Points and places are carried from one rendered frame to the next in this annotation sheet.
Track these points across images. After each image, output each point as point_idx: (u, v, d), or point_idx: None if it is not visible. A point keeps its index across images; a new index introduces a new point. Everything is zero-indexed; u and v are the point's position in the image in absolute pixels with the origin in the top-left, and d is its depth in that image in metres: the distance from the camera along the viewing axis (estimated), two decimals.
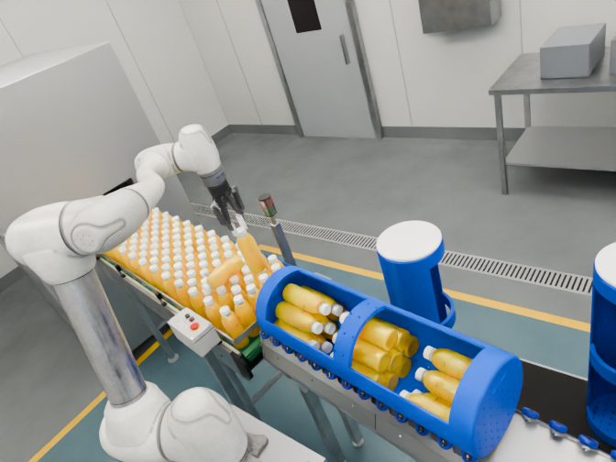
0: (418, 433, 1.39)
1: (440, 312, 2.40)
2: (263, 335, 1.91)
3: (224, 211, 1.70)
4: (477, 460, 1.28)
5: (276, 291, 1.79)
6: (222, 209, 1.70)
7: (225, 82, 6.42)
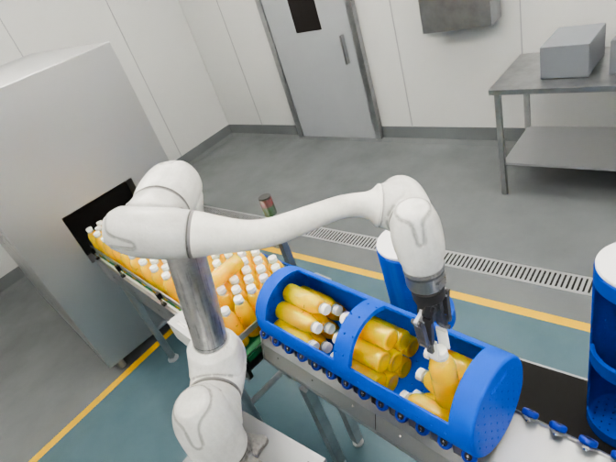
0: (418, 433, 1.39)
1: None
2: (263, 335, 1.91)
3: (428, 326, 1.10)
4: (477, 460, 1.28)
5: (276, 291, 1.79)
6: (425, 324, 1.10)
7: (225, 82, 6.42)
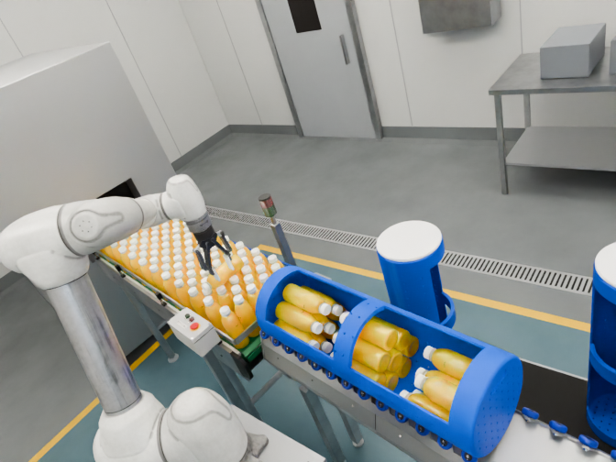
0: (418, 433, 1.39)
1: (440, 312, 2.40)
2: (263, 335, 1.91)
3: (206, 256, 1.78)
4: (477, 460, 1.28)
5: (276, 291, 1.79)
6: (205, 254, 1.78)
7: (225, 82, 6.42)
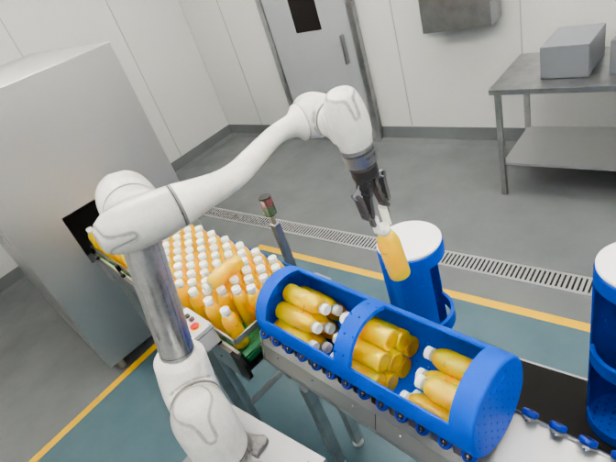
0: (418, 433, 1.39)
1: (440, 312, 2.40)
2: (263, 335, 1.91)
3: (368, 202, 1.31)
4: (477, 460, 1.28)
5: (276, 291, 1.79)
6: (366, 199, 1.32)
7: (225, 82, 6.42)
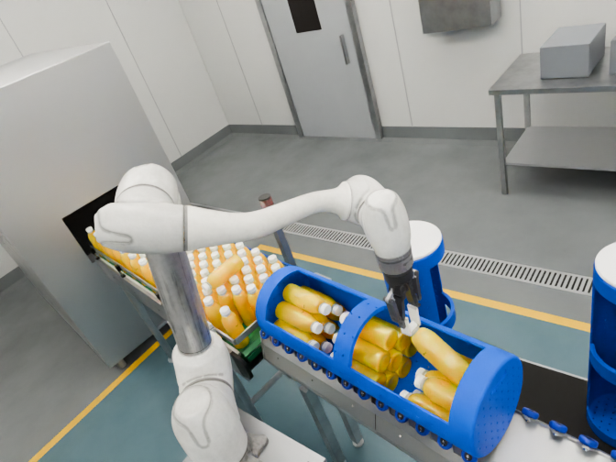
0: (418, 433, 1.39)
1: (440, 312, 2.40)
2: (263, 335, 1.91)
3: (400, 303, 1.24)
4: (477, 460, 1.28)
5: (276, 291, 1.79)
6: (397, 301, 1.25)
7: (225, 82, 6.42)
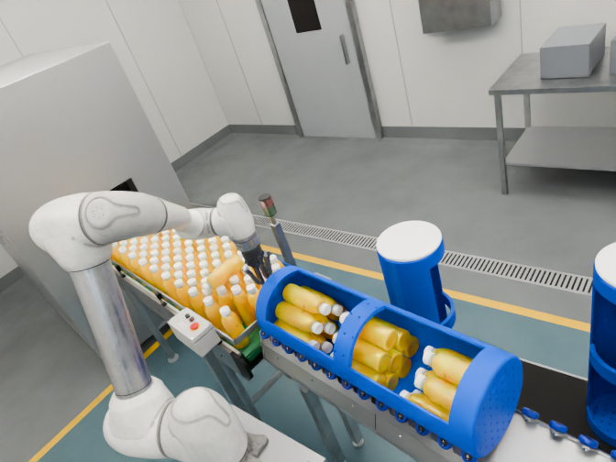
0: (418, 433, 1.39)
1: (440, 312, 2.40)
2: (263, 335, 1.91)
3: (262, 265, 1.79)
4: (477, 460, 1.28)
5: (276, 291, 1.79)
6: (262, 264, 1.79)
7: (225, 82, 6.42)
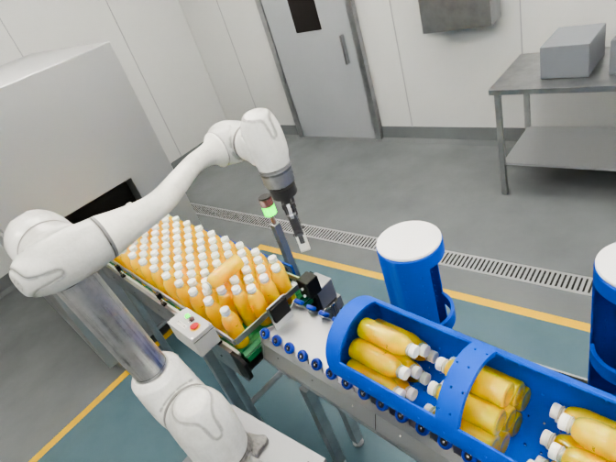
0: (426, 427, 1.38)
1: (440, 312, 2.40)
2: (263, 335, 1.91)
3: None
4: None
5: None
6: None
7: (225, 82, 6.42)
